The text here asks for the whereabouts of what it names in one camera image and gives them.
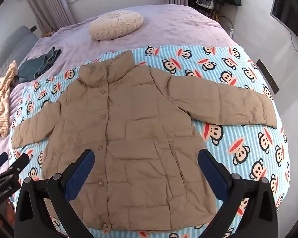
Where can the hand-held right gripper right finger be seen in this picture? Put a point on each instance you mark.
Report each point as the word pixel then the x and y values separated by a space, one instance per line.
pixel 211 172

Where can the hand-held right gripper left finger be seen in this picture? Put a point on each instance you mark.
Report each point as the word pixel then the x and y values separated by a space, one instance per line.
pixel 78 176

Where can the tan puffer jacket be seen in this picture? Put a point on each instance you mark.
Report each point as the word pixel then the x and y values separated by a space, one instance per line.
pixel 139 133

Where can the monkey printed striped blanket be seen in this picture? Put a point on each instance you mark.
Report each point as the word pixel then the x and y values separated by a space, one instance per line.
pixel 243 143

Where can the orange striped cloth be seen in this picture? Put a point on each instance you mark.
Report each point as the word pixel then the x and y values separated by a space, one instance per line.
pixel 1 104

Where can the teal folded garment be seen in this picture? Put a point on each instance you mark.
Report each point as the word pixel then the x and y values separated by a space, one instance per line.
pixel 29 69

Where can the blue jeans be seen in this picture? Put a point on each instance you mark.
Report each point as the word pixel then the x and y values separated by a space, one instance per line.
pixel 49 60

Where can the black flat bar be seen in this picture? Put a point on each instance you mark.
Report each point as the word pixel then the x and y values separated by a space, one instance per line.
pixel 268 76

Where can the grey padded headboard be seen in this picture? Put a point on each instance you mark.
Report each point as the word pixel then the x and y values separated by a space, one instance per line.
pixel 12 47

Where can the purple bedspread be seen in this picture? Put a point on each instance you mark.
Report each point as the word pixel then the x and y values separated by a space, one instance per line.
pixel 164 24

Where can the round cream pillow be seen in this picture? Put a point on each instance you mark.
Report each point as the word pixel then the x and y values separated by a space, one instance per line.
pixel 115 24

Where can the dark printed bag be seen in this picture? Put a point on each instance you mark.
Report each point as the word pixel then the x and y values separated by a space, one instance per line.
pixel 205 3

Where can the dark wall socket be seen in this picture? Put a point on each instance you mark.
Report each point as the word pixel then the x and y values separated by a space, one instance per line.
pixel 33 27

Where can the wall mounted screen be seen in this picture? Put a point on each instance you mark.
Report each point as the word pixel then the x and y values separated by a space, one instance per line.
pixel 290 14

